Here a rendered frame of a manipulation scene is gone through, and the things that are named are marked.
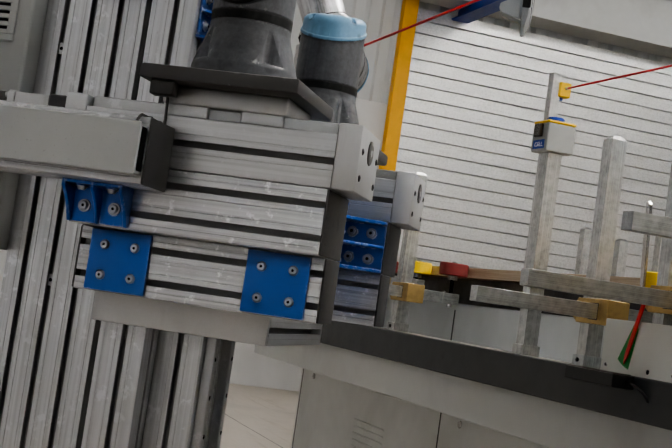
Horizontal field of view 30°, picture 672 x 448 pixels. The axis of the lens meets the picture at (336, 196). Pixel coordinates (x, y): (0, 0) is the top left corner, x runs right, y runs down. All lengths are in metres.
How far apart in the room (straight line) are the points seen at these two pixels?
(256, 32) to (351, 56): 0.52
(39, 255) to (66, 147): 0.38
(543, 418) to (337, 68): 0.93
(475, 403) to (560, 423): 0.40
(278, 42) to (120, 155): 0.29
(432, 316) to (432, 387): 0.57
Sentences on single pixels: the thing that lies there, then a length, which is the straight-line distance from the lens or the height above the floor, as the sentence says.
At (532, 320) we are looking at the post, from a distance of 2.80.
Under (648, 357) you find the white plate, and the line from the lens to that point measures 2.37.
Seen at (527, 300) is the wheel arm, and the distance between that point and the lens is 2.45.
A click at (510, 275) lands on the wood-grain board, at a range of 3.28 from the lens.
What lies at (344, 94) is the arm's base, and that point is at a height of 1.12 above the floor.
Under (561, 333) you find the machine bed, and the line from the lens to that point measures 3.09.
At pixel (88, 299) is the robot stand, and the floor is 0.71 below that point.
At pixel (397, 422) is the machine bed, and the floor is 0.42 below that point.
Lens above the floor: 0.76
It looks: 5 degrees up
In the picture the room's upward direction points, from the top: 8 degrees clockwise
